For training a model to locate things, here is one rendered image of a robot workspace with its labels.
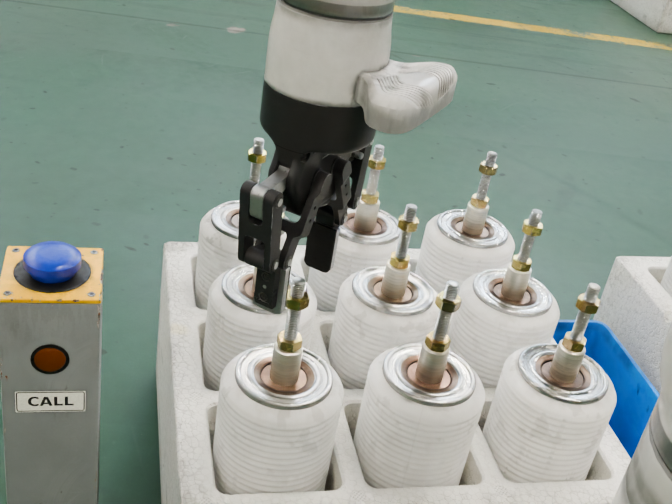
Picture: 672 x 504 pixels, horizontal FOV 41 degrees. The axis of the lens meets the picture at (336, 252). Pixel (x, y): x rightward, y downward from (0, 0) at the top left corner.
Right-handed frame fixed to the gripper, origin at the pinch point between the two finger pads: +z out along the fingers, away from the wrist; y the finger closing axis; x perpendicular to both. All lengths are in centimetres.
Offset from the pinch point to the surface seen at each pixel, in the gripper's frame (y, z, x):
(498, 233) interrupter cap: -34.4, 9.6, 5.6
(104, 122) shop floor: -69, 34, -77
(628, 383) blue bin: -41, 25, 23
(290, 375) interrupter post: 0.2, 8.8, 0.8
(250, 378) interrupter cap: 1.7, 9.5, -1.7
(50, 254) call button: 7.4, 1.8, -16.0
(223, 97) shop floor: -95, 34, -69
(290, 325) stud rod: 0.0, 4.7, 0.1
